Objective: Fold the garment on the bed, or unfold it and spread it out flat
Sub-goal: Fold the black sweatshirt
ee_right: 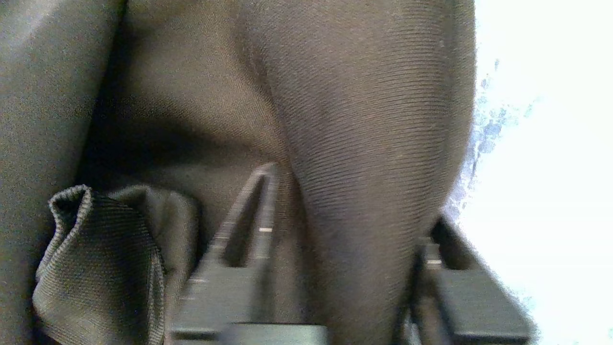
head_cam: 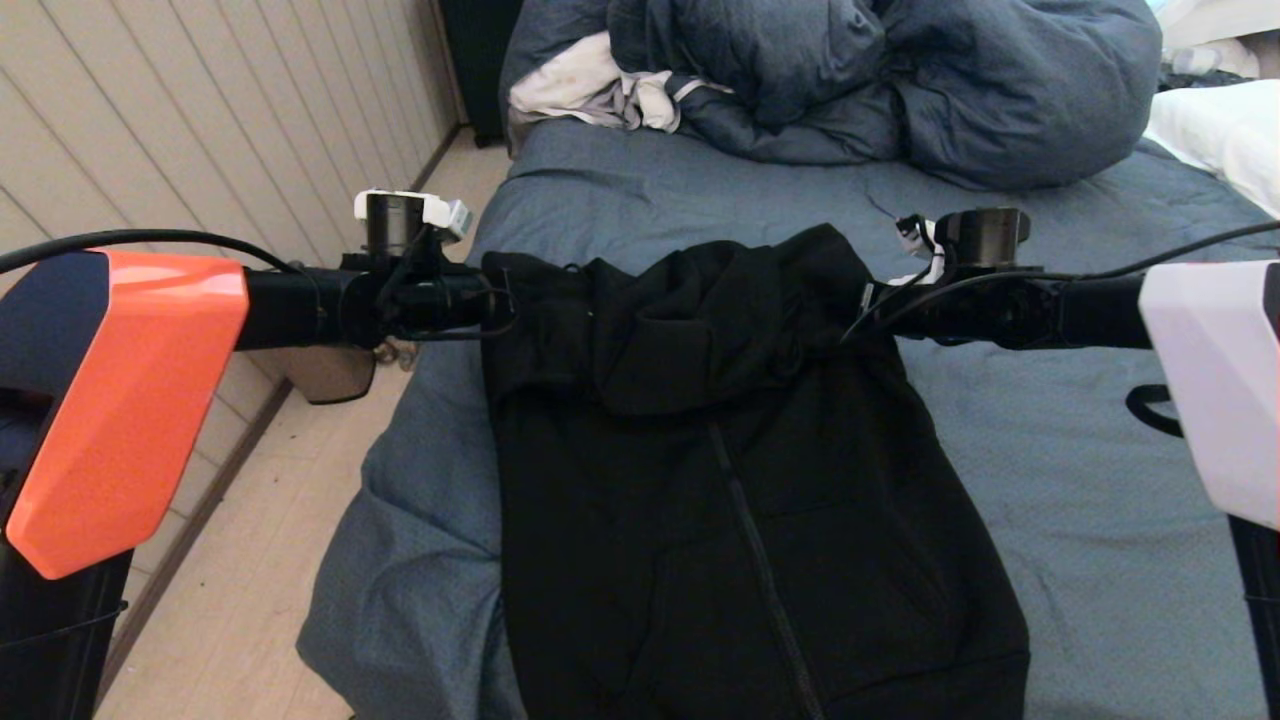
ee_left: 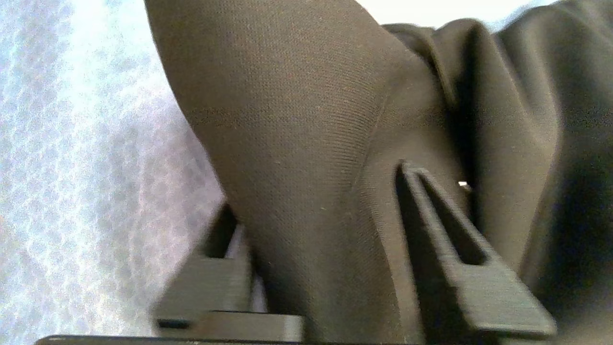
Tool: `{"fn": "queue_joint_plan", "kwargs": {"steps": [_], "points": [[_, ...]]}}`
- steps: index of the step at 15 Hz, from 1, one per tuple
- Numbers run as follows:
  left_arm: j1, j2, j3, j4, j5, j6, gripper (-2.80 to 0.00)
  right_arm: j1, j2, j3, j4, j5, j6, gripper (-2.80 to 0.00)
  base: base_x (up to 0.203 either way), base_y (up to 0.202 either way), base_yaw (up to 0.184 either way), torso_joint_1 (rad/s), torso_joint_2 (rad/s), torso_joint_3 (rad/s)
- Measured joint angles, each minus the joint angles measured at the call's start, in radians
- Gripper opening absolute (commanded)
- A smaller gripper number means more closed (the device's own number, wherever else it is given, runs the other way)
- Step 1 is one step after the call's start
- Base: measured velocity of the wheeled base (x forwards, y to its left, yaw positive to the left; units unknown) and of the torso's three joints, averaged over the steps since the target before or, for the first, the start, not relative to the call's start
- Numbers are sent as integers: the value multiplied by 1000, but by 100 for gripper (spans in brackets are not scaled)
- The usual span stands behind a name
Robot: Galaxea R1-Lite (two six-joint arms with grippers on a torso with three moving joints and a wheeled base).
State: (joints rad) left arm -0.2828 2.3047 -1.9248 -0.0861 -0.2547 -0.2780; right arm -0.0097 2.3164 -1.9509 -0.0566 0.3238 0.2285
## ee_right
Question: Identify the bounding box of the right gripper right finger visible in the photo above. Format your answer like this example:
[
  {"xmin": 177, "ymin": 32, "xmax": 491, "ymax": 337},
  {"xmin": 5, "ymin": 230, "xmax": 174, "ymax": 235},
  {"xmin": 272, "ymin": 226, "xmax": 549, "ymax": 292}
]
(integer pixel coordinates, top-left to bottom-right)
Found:
[{"xmin": 400, "ymin": 216, "xmax": 537, "ymax": 345}]

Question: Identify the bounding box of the blue-sheeted bed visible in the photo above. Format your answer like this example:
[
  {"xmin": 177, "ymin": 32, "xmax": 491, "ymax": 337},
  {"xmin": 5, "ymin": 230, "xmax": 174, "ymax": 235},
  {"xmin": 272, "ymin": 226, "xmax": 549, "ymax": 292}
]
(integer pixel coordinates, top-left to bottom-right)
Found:
[{"xmin": 443, "ymin": 0, "xmax": 613, "ymax": 345}]

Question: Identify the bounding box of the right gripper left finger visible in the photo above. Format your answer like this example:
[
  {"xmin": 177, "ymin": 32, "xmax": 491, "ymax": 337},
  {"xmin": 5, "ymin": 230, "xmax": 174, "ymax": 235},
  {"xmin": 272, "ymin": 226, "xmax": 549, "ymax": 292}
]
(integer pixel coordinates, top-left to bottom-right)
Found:
[{"xmin": 168, "ymin": 162, "xmax": 331, "ymax": 345}]

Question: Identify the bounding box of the black hoodie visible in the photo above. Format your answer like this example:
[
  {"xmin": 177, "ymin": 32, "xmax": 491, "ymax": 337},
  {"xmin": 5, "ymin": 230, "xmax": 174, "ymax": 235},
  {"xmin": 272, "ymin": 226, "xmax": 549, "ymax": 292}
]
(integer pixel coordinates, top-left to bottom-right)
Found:
[{"xmin": 0, "ymin": 0, "xmax": 479, "ymax": 345}]

